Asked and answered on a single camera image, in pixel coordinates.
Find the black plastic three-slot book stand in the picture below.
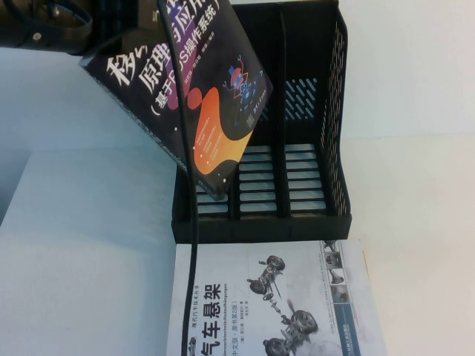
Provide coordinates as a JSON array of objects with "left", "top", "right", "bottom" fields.
[{"left": 163, "top": 1, "right": 353, "bottom": 246}]

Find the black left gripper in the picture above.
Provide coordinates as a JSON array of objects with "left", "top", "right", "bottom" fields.
[{"left": 91, "top": 0, "right": 164, "bottom": 48}]

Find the white car suspension book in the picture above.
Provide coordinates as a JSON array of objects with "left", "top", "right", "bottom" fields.
[{"left": 163, "top": 238, "right": 391, "bottom": 356}]

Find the black left camera cable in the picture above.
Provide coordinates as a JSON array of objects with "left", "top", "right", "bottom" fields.
[{"left": 155, "top": 0, "right": 203, "bottom": 356}]

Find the dark mobile robot ROS book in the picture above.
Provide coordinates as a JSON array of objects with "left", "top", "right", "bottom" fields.
[{"left": 79, "top": 0, "right": 275, "bottom": 202}]

